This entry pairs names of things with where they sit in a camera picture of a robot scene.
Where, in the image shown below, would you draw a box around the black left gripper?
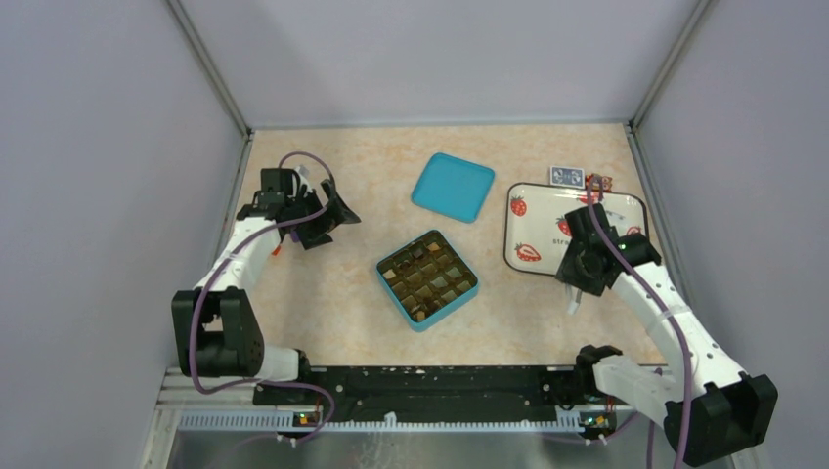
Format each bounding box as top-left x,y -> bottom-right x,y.
285,179 -> 359,249

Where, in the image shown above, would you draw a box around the metal tongs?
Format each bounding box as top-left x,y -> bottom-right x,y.
565,284 -> 583,316

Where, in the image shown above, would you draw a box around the teal chocolate box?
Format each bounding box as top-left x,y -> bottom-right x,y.
374,230 -> 480,332

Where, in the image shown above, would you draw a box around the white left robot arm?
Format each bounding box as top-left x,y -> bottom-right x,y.
171,167 -> 323,404

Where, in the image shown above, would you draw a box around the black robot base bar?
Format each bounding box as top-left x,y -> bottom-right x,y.
252,363 -> 639,429

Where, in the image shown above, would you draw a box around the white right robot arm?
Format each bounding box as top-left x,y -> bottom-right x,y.
555,181 -> 779,467

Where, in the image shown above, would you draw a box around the strawberry print tray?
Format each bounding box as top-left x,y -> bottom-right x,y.
503,183 -> 649,276

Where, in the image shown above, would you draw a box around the red dice block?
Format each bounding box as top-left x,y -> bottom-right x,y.
585,174 -> 613,192

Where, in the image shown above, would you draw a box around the blue playing card deck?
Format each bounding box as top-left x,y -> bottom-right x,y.
549,166 -> 586,190

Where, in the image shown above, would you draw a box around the teal box lid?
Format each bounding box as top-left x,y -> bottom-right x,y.
411,152 -> 496,224

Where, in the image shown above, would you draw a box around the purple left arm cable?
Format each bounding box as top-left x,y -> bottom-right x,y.
189,150 -> 336,447

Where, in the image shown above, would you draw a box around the metal frame rail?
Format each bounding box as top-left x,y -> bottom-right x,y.
139,368 -> 765,469

